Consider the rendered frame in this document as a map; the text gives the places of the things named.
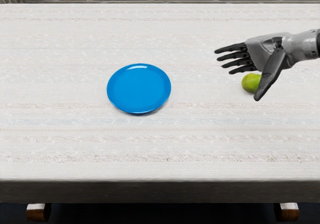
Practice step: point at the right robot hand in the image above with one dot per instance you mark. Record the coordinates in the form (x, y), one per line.
(261, 50)

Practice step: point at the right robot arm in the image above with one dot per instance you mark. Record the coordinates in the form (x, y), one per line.
(310, 43)

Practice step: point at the green round fruit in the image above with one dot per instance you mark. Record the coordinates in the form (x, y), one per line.
(250, 82)

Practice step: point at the blue plate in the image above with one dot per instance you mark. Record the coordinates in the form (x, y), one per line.
(139, 88)

